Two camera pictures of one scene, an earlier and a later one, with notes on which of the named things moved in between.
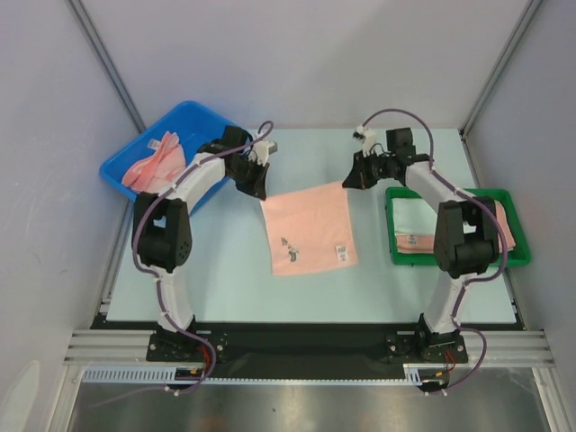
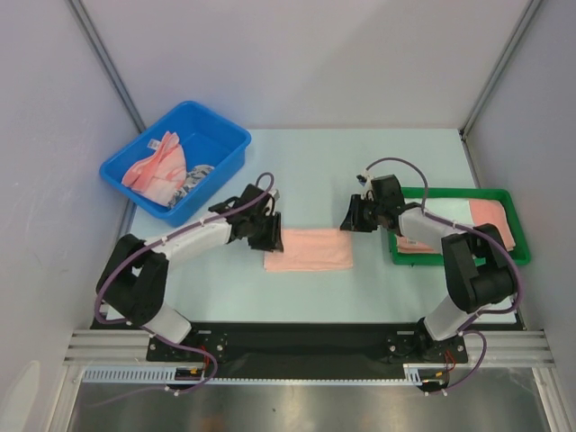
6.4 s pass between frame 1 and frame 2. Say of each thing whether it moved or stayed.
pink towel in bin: stayed
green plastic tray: stayed
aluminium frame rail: stayed
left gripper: moved
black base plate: stayed
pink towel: stayed
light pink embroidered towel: moved
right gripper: moved
